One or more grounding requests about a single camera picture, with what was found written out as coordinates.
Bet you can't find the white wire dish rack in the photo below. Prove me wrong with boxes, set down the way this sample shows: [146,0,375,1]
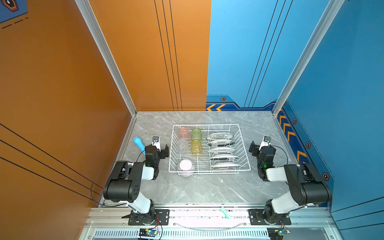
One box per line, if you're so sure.
[169,124,251,177]

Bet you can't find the green clip on rail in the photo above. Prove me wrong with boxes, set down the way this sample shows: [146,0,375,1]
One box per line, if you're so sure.
[220,207,231,220]

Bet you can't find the yellow transparent cup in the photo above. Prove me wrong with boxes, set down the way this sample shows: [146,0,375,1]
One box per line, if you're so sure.
[191,140,203,156]

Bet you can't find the clear transparent cup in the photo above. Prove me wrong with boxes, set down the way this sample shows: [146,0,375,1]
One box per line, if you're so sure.
[178,139,189,155]

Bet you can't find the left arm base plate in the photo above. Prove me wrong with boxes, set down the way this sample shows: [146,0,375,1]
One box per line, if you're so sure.
[128,209,170,226]

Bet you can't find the green transparent cup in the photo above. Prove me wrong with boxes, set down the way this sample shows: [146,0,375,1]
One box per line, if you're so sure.
[191,128,203,142]

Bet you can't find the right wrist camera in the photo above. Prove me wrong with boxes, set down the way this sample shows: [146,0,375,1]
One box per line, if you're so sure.
[259,136,272,150]

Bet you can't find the clear upside-down glass bowl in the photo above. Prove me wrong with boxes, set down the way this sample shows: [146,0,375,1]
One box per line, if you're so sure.
[178,159,196,177]

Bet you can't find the left circuit board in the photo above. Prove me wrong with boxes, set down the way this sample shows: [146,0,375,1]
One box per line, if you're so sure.
[139,229,159,240]

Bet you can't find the right circuit board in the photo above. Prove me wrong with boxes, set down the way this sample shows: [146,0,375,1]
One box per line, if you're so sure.
[268,228,285,240]

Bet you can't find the pink transparent cup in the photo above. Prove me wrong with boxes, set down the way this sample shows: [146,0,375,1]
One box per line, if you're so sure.
[179,127,191,140]

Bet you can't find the aluminium front rail frame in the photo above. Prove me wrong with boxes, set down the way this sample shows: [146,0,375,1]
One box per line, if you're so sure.
[80,204,343,240]

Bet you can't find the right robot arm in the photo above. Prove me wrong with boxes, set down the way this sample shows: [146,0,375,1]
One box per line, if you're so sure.
[249,141,332,223]

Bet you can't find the blue cylinder handle tool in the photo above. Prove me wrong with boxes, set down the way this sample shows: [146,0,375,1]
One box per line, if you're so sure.
[133,137,146,155]

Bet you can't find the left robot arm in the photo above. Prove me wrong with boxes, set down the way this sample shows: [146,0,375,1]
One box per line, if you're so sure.
[103,145,170,219]

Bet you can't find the circuit board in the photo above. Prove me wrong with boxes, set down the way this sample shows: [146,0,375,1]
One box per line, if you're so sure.
[139,229,159,240]
[268,228,285,240]

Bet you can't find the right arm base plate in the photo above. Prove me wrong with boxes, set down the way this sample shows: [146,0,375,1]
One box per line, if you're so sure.
[248,209,292,226]

